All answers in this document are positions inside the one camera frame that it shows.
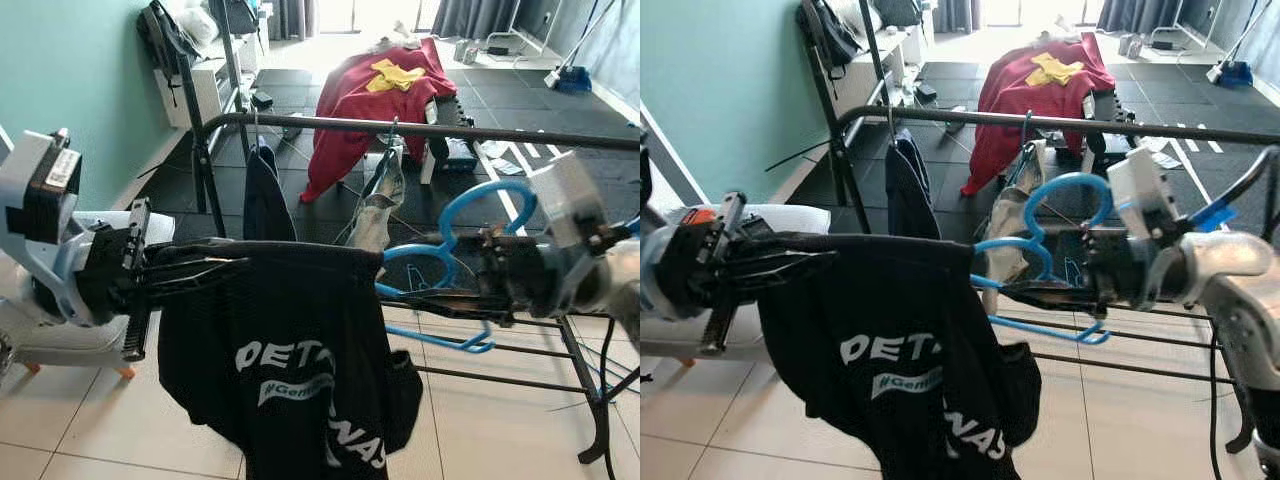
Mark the dark grey curtain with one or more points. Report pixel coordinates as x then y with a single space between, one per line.
1135 12
958 12
475 15
292 15

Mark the white cube shelf unit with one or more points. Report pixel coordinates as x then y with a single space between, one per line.
195 95
870 90

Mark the blue plastic hanger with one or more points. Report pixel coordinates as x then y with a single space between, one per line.
470 194
1048 195

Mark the red blanket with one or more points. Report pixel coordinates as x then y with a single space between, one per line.
1010 100
345 110

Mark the light grey padded ottoman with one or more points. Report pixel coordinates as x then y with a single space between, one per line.
680 340
60 350

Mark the dark navy hanging garment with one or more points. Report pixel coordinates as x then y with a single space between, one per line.
268 200
912 190

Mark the black and white shorts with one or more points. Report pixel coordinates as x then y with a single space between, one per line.
880 310
280 320

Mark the black metal clothes rack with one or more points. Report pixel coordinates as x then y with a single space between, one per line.
1000 119
320 122

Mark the blue dustpan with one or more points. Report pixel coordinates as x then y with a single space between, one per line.
1235 75
572 82

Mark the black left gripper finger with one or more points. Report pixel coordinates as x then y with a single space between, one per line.
795 260
780 287
200 265
185 290

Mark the grey hanging garment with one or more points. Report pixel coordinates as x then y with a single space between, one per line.
378 215
1005 230

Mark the black backpack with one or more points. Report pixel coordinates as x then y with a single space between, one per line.
165 40
825 35

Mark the black equipment case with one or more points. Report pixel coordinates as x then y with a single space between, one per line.
1115 130
452 150

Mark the yellow cloth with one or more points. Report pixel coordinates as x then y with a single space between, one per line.
1052 70
392 76

